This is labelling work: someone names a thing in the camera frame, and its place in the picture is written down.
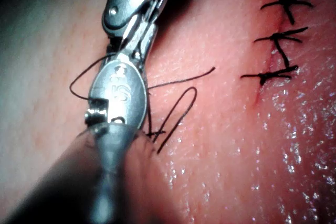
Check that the black thread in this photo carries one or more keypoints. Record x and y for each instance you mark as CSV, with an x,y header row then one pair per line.
x,y
181,79

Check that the dark left arm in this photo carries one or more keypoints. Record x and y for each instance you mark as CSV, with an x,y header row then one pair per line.
x,y
86,182

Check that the tissue pad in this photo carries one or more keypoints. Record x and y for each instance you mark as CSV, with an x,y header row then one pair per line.
x,y
236,155

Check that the right arm needle driver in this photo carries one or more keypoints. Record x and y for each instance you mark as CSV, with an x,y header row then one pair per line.
x,y
126,6

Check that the right arm needle driver jaw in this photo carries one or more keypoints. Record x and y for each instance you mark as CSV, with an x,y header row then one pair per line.
x,y
126,43
147,41

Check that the left arm needle driver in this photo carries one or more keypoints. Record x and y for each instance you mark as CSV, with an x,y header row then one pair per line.
x,y
118,95

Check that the black stitching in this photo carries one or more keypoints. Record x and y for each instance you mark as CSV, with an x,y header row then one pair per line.
x,y
283,37

